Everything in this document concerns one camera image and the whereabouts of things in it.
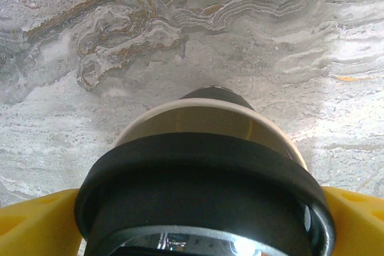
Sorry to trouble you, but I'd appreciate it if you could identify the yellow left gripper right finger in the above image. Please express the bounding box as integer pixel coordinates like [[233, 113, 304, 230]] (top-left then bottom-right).
[[320, 186, 384, 256]]

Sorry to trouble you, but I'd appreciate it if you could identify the black plastic cup lid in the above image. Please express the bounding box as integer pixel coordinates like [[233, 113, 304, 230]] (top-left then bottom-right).
[[74, 132, 336, 256]]

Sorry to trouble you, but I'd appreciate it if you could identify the black patterned paper cup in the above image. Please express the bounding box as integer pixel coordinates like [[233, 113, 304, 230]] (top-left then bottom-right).
[[115, 85, 308, 179]]

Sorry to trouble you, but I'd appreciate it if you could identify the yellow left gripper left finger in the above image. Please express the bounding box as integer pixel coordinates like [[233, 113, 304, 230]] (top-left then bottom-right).
[[0, 188, 88, 256]]

